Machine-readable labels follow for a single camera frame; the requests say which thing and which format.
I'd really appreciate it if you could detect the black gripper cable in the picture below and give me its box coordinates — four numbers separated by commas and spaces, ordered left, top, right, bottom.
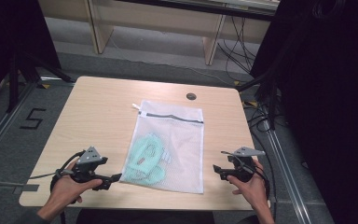
220, 150, 278, 218
49, 149, 87, 191

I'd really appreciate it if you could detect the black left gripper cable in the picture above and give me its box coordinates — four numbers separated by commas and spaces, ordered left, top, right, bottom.
49, 149, 87, 191

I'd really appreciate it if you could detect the black metal stand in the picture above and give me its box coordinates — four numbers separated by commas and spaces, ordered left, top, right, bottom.
5, 50, 76, 114

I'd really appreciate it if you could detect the person's right hand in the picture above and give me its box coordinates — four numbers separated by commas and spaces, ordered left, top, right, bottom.
226, 159, 272, 213

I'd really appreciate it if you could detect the mint green garment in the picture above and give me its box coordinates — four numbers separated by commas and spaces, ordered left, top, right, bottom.
124, 133, 166, 185

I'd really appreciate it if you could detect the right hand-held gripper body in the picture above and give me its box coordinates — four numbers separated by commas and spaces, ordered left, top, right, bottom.
227, 146, 267, 184

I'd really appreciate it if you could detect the bundle of black floor cables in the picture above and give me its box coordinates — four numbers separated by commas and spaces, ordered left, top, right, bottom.
216, 15, 262, 82

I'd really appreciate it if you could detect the grey floor tape strip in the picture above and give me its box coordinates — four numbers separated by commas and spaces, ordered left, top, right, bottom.
12, 184, 40, 196

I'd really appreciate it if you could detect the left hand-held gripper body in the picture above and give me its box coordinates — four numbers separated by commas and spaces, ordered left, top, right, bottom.
69, 146, 109, 184

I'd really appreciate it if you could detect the person's left hand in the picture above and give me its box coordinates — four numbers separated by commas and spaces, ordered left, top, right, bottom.
36, 161, 103, 222

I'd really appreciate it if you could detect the metal floor rail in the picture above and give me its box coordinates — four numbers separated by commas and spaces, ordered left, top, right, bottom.
260, 118, 313, 224
0, 82, 41, 169

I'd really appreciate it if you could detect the black tape floor number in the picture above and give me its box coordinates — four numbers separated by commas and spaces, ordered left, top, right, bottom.
20, 107, 48, 131

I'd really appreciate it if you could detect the grey cable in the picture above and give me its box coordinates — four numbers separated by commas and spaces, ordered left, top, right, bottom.
0, 172, 59, 189

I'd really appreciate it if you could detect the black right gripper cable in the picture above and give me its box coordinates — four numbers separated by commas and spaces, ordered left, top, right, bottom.
220, 150, 278, 218

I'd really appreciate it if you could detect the white mesh laundry bag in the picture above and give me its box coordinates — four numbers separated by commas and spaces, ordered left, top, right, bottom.
119, 99, 205, 194

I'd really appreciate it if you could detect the black curtain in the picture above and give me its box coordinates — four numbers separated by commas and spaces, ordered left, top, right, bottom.
0, 0, 62, 105
250, 0, 358, 224

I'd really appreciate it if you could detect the light wooden bench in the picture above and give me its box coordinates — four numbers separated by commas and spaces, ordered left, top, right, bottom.
38, 0, 281, 66

